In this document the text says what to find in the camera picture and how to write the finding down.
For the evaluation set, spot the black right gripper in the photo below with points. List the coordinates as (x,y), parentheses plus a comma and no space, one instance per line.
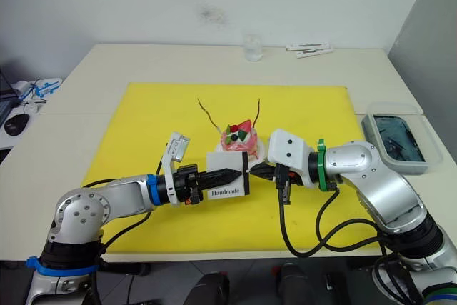
(283,180)

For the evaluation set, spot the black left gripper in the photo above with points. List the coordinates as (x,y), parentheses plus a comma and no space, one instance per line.
(185,178)

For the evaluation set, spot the white Handmade matchbox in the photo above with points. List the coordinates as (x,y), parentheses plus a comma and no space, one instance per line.
(225,159)

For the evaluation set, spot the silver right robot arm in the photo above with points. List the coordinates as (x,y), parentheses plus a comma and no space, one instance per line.
(378,183)

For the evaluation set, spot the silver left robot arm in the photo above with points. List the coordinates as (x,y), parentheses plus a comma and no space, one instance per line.
(82,208)

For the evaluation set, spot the white cake plate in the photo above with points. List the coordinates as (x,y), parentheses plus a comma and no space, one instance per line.
(262,151)

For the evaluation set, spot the small pink strawberry cake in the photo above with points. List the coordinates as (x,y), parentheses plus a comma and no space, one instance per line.
(237,137)

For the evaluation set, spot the thin brown curly candle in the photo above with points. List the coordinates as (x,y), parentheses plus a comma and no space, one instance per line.
(257,110)
(210,119)

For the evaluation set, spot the yellow table mat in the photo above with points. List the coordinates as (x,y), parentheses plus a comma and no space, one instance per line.
(160,123)

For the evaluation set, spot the dark rounded shape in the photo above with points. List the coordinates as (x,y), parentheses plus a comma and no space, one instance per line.
(210,289)
(294,283)

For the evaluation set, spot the clear glass beaker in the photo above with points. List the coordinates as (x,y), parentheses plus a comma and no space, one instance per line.
(252,48)

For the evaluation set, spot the white flat packet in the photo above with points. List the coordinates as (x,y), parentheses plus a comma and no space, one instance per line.
(308,46)
(314,53)

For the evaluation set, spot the clear plastic water container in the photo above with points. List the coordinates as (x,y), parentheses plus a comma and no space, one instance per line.
(396,137)

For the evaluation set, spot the white side desk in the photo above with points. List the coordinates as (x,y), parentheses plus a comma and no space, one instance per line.
(53,103)

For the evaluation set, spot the blue and white tool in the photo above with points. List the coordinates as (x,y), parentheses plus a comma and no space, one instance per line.
(41,87)

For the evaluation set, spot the black computer mouse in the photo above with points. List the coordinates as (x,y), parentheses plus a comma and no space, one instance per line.
(16,124)

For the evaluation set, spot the dark laptop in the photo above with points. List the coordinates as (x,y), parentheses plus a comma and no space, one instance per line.
(5,98)

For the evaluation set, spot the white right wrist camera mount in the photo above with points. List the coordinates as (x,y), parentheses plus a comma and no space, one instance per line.
(289,151)

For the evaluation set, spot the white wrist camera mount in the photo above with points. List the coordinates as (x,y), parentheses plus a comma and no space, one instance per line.
(170,176)
(289,151)

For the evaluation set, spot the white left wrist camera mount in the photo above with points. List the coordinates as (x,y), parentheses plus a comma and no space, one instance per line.
(170,176)

